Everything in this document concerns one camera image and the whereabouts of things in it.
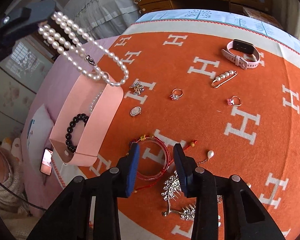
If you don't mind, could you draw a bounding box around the white pearl necklace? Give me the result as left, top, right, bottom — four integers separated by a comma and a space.
37, 11, 129, 87

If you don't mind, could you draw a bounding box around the silver rhinestone hair comb tiara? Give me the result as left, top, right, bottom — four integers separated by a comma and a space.
161, 171, 223, 222

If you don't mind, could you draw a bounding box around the pink open jewelry box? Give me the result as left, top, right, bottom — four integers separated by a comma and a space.
50, 75, 123, 166

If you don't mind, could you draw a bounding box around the smartphone with lit screen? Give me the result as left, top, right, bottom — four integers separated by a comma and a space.
39, 148, 53, 176

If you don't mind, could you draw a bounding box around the pearl drop pendant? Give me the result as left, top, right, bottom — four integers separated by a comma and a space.
197, 150, 215, 166

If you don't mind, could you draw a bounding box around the white lace-covered furniture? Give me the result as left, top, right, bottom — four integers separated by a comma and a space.
64, 0, 140, 40

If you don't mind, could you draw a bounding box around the small pearl strand in box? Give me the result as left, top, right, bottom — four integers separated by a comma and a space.
89, 91, 103, 114

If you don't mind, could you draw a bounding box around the orange H-pattern blanket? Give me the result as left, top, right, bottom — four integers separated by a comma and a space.
98, 20, 300, 239

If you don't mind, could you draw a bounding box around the oval white stone brooch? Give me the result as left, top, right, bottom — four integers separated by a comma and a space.
129, 106, 142, 117

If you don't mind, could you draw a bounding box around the silver flower brooch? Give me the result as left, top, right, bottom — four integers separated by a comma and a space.
130, 81, 145, 96

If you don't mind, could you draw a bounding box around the gold pearl safety pin brooch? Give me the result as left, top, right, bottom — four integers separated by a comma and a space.
211, 70, 238, 88

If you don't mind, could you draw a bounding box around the pink smart watch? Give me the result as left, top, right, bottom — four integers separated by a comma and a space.
221, 39, 261, 70

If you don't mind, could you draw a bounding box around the light blue patterned bed sheet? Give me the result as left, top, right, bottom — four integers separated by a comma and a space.
137, 9, 300, 54

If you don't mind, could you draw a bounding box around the black bead bracelet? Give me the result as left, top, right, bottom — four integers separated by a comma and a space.
65, 113, 90, 154

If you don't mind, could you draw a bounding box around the red string bangle bracelet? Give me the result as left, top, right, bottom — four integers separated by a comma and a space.
129, 134, 198, 193

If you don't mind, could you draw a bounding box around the ring with pink stone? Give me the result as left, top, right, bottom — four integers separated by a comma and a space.
226, 95, 242, 107

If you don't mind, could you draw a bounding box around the ring with clear red stones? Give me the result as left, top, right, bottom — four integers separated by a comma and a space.
169, 88, 184, 101

